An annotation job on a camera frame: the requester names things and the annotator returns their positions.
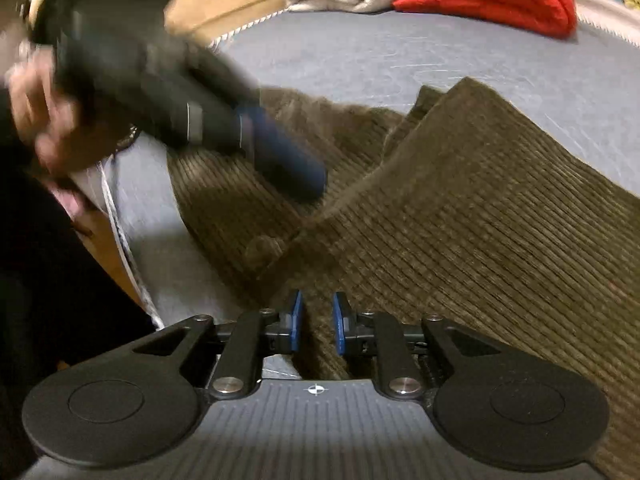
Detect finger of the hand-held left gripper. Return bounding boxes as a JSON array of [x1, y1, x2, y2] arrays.
[[187, 104, 329, 202]]

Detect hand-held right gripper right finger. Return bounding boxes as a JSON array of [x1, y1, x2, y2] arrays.
[[332, 291, 505, 401]]

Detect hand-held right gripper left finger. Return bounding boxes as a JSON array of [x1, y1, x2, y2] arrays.
[[132, 290, 306, 401]]

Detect olive corduroy pants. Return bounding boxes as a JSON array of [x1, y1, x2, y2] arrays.
[[167, 77, 640, 480]]

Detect person's left hand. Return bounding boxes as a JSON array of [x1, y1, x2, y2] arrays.
[[6, 45, 142, 172]]

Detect grey-blue bed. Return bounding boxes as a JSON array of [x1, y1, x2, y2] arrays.
[[101, 7, 640, 381]]

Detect person's dark clothing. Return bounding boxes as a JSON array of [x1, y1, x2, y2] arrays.
[[0, 100, 157, 477]]

